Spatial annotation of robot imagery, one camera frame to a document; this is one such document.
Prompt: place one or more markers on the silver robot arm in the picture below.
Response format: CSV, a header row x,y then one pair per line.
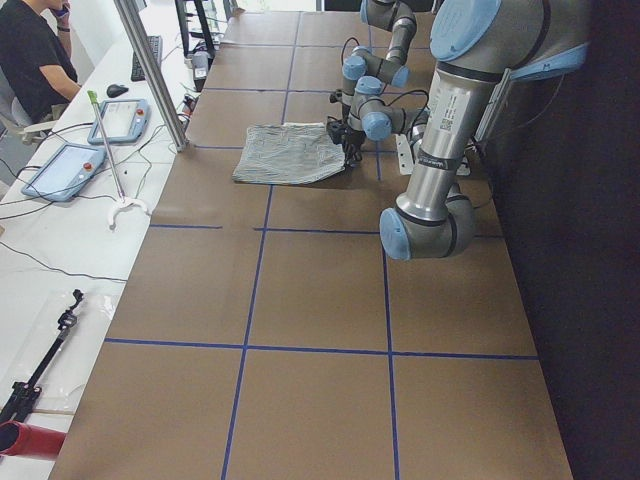
x,y
475,44
398,20

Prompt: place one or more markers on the black desk stand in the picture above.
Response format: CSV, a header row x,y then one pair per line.
x,y
198,26

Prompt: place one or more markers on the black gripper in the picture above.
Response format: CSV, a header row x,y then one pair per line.
x,y
346,110
351,139

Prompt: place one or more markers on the black computer mouse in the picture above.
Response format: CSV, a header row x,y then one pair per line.
x,y
116,90

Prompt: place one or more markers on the red cylinder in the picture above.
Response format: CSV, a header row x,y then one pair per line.
x,y
30,441

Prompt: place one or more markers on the blue teach pendant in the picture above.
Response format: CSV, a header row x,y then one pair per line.
x,y
65,173
124,120

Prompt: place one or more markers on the navy white striped polo shirt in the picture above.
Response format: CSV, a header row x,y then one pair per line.
x,y
288,154

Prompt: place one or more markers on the seated person black shirt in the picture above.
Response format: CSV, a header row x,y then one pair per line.
x,y
36,53

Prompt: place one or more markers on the blue teach pendant far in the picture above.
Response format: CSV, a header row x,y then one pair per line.
x,y
124,120

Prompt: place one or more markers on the aluminium camera post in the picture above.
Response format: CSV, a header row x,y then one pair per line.
x,y
138,38

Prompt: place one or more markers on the blue teach pendant near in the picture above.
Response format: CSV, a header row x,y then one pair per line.
x,y
65,173

